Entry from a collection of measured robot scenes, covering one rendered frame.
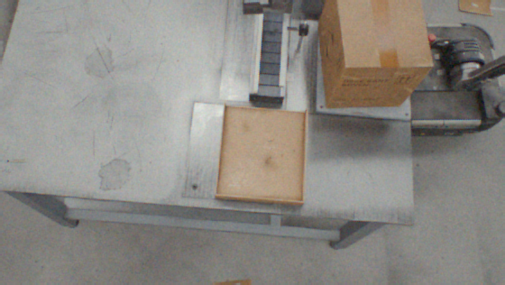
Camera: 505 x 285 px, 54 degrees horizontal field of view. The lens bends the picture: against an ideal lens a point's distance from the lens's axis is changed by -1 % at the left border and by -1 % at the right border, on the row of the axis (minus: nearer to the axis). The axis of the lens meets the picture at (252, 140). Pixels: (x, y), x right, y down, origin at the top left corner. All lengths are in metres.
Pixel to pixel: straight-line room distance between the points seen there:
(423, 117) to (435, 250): 0.61
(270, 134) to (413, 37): 0.50
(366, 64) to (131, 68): 0.75
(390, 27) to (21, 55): 1.15
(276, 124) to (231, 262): 0.91
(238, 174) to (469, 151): 1.48
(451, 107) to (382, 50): 1.09
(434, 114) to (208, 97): 1.18
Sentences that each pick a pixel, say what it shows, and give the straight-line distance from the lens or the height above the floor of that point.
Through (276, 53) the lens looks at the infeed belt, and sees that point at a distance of 1.61.
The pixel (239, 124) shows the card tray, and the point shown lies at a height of 0.83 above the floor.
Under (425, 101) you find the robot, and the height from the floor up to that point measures 0.24.
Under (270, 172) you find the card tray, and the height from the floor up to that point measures 0.83.
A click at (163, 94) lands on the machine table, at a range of 1.60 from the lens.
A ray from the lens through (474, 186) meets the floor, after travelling 2.64.
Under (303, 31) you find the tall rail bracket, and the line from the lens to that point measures 1.56.
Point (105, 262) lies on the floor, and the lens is 2.34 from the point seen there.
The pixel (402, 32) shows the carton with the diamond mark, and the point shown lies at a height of 1.12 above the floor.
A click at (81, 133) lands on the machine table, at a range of 1.60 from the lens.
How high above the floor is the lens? 2.27
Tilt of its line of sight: 70 degrees down
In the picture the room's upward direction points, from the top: 9 degrees clockwise
